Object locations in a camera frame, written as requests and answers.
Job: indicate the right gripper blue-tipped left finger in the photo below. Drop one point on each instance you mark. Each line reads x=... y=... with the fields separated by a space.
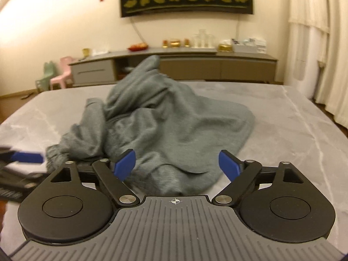
x=111 y=177

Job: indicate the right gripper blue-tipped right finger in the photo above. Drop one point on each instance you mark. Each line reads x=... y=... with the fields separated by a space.
x=242 y=176

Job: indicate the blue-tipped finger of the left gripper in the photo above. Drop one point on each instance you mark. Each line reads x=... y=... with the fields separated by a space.
x=9 y=155

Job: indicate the green plastic kids chair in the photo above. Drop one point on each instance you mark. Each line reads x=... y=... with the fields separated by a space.
x=50 y=71

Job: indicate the long grey TV cabinet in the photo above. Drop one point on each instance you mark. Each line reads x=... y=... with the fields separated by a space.
x=184 y=64

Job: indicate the gold cup on cabinet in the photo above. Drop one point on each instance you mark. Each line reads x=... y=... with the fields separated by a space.
x=86 y=52

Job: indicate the white tissue box clutter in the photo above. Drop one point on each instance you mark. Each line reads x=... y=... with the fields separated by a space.
x=249 y=46

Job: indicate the red plate of fruit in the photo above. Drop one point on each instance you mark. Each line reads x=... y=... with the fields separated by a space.
x=138 y=47

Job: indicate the clear glass cups set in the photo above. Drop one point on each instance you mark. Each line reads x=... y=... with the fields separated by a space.
x=203 y=40

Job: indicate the cream white curtain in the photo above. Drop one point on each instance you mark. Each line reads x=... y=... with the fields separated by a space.
x=317 y=53

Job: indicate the gold ornaments on cabinet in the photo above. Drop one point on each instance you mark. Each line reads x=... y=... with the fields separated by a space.
x=176 y=43

